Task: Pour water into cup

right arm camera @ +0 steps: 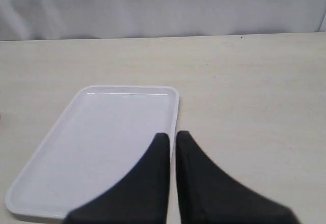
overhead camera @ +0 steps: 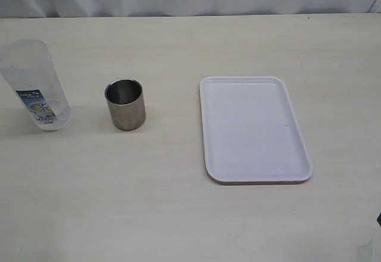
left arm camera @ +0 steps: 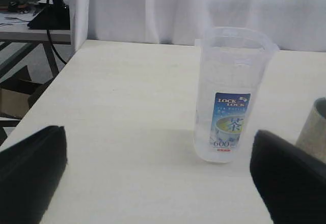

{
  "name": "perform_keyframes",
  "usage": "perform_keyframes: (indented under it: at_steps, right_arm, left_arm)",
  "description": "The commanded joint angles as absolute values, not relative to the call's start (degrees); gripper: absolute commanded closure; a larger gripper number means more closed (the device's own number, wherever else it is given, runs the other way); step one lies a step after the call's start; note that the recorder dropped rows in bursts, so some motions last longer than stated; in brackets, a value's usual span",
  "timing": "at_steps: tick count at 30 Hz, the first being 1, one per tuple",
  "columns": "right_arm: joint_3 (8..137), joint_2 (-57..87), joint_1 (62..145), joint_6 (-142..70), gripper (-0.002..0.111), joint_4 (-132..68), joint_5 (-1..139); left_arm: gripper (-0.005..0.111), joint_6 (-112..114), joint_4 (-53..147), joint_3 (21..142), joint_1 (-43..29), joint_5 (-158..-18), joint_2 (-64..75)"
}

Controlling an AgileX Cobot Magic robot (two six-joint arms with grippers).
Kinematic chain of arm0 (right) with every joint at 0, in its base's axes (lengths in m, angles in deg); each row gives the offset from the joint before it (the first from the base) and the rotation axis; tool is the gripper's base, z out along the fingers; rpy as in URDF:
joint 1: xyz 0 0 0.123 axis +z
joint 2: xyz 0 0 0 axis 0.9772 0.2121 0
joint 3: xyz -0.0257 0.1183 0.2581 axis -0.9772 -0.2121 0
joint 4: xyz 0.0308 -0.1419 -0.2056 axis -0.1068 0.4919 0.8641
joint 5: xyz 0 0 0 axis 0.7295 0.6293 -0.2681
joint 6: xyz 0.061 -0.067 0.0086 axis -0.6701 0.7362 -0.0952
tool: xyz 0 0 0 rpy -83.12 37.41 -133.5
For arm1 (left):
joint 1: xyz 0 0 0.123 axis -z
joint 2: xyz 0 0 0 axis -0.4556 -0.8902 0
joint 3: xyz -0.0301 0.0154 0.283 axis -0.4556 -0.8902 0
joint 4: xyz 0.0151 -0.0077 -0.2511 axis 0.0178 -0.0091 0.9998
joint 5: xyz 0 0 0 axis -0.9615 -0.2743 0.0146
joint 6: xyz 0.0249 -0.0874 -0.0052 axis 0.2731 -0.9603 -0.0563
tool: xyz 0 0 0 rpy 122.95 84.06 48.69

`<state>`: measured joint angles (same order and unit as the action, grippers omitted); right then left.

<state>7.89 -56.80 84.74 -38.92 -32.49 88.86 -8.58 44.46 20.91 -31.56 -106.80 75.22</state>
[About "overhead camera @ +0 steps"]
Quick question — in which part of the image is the stainless steel cup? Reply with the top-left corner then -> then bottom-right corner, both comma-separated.
104,79 -> 146,131

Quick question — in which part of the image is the white rectangular plastic tray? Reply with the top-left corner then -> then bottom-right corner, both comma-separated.
199,76 -> 313,184

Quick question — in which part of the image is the clear plastic water pitcher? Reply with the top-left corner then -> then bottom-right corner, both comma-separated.
1,39 -> 71,131

